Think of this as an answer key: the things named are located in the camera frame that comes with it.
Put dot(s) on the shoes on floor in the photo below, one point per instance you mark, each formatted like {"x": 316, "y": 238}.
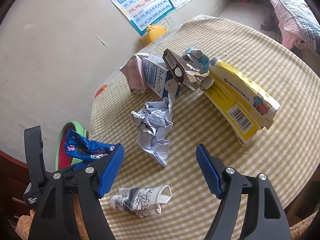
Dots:
{"x": 269, "y": 23}

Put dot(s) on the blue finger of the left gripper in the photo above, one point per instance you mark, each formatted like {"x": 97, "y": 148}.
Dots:
{"x": 80, "y": 166}

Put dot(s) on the bed with plaid quilt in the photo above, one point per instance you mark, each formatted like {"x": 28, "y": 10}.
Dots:
{"x": 297, "y": 23}

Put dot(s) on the pink white carton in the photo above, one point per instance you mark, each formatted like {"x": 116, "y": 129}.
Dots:
{"x": 133, "y": 71}

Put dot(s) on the yellow cardboard box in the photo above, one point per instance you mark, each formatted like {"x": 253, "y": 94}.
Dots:
{"x": 243, "y": 103}

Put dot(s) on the blue white milk carton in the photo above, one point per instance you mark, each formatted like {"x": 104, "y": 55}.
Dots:
{"x": 158, "y": 77}

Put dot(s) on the floral paper cup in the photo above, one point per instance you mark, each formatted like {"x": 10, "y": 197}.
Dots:
{"x": 141, "y": 202}

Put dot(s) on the dark brown cigarette box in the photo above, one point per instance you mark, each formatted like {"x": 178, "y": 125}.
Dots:
{"x": 176, "y": 65}

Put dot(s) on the blue snack wrapper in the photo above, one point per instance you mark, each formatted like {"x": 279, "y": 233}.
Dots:
{"x": 79, "y": 147}

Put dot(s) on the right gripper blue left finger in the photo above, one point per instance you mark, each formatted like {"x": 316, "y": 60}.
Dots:
{"x": 109, "y": 174}

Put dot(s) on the wall power outlet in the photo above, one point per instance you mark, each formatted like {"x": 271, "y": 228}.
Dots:
{"x": 168, "y": 22}

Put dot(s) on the yellow duck stool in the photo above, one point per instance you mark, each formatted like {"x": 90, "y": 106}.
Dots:
{"x": 153, "y": 32}

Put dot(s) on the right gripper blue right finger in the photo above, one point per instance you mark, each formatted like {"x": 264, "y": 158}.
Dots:
{"x": 212, "y": 169}

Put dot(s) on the white paper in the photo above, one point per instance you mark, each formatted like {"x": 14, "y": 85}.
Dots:
{"x": 154, "y": 123}

